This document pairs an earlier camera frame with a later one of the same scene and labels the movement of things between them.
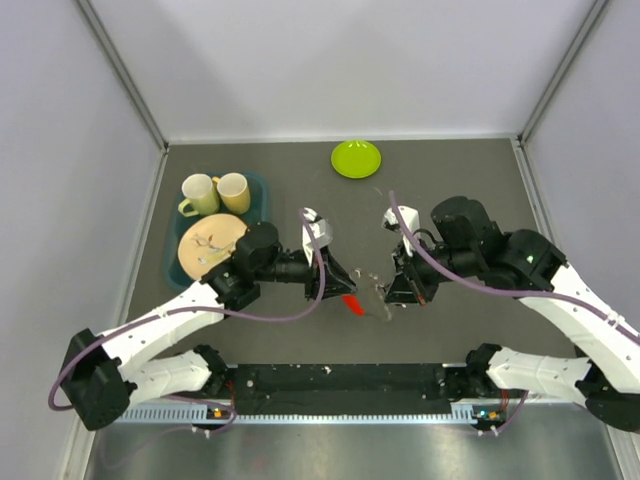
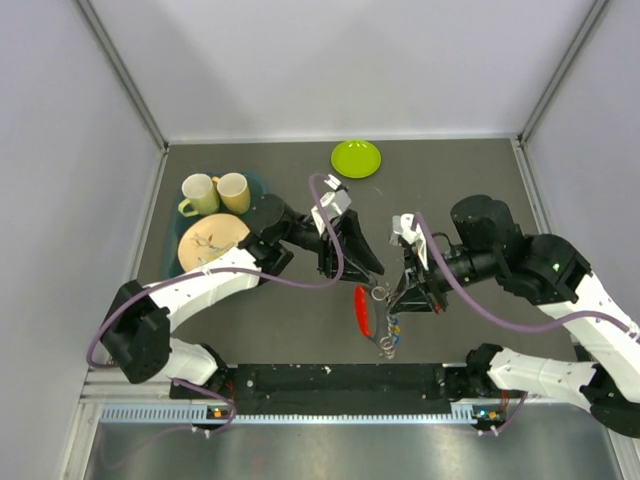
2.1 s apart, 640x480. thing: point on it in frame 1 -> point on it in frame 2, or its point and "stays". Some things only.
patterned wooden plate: [207, 241] stays
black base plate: [345, 382] stays
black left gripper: [337, 280] -> [355, 245]
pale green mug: [202, 195] stays
